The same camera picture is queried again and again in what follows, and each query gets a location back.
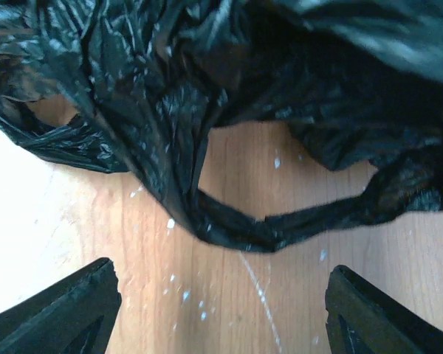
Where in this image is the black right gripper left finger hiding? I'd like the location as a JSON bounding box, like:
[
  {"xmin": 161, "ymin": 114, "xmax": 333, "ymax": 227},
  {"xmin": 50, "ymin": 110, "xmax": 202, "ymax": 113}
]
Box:
[{"xmin": 0, "ymin": 257, "xmax": 122, "ymax": 353}]

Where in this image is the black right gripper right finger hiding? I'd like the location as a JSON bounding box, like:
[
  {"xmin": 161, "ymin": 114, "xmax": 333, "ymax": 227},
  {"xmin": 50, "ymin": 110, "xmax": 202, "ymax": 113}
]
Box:
[{"xmin": 325, "ymin": 265, "xmax": 443, "ymax": 354}]

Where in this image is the black plastic trash bag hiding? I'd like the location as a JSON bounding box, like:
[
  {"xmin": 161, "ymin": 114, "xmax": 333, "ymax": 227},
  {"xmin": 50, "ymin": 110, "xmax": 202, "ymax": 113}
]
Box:
[{"xmin": 0, "ymin": 1, "xmax": 443, "ymax": 252}]

